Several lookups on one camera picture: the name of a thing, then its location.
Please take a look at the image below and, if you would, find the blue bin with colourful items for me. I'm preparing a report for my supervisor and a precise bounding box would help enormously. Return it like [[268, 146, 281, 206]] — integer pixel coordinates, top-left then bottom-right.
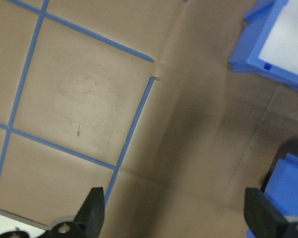
[[227, 0, 298, 95]]

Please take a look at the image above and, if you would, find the blue bin with black batteries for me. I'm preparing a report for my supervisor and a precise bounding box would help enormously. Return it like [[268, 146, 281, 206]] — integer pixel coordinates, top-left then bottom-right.
[[245, 153, 298, 238]]

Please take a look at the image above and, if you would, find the pile of small mixed items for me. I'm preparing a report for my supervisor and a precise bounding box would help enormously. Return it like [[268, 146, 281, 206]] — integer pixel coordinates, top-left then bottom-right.
[[257, 0, 298, 77]]

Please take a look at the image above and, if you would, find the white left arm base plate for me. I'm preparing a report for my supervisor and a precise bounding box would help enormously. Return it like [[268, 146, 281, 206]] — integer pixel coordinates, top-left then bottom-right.
[[0, 207, 49, 238]]

